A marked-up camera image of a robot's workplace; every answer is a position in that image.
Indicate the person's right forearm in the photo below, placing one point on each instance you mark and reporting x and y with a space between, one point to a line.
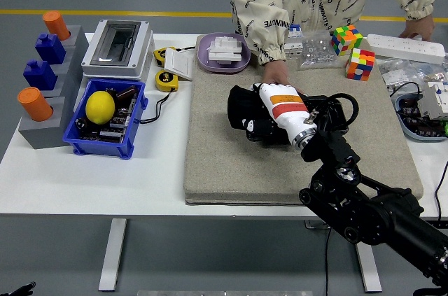
266 40

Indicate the blue plastic bin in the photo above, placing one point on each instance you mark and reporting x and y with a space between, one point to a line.
101 147

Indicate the person's left hand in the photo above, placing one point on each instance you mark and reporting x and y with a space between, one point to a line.
420 28

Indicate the black rag with red patch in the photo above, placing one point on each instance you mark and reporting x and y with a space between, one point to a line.
241 103

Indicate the white table leg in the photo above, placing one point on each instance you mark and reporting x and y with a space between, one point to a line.
112 257
371 275

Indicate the black white robot left hand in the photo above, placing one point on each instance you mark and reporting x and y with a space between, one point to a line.
24 289

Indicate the purple shallow tray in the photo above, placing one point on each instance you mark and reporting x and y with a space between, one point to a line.
204 59

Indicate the yellow tape measure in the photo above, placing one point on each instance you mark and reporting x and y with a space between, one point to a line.
159 56
166 80

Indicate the multicoloured puzzle cube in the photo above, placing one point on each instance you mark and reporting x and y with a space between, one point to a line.
360 65
346 40

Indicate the blue block peg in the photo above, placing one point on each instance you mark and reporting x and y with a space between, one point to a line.
40 75
50 49

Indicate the white wall switch plate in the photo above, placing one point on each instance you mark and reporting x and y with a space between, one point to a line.
180 65

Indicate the white blue circuit breaker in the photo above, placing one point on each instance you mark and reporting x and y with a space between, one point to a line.
294 47

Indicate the grey-brown fabric mat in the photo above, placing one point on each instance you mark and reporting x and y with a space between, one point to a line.
227 170

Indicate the orange cylinder peg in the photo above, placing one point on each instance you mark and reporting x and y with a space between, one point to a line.
56 24
33 103

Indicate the white power strip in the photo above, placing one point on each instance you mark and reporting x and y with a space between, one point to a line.
402 45

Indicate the grey electrical enclosure box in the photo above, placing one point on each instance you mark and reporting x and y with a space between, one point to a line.
140 47

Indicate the yellow lemon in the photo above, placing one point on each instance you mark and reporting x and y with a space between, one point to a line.
100 107

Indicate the black glossy display panel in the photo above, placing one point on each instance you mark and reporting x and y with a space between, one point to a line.
341 114

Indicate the clear bags of small parts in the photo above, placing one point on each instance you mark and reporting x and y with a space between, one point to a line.
395 75

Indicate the grey under-table bracket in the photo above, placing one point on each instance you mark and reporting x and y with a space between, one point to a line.
313 225

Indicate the light blue tray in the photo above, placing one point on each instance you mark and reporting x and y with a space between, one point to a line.
409 134

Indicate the clear bag of metal nuts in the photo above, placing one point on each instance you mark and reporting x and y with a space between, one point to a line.
316 51

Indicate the person's right hand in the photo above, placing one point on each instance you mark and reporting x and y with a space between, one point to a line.
276 72

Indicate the white plastic parts stack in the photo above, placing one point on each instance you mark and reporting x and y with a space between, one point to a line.
225 51

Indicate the grey stepped block holder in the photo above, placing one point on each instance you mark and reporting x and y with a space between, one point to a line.
45 135

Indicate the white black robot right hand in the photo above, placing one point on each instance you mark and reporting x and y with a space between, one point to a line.
287 110

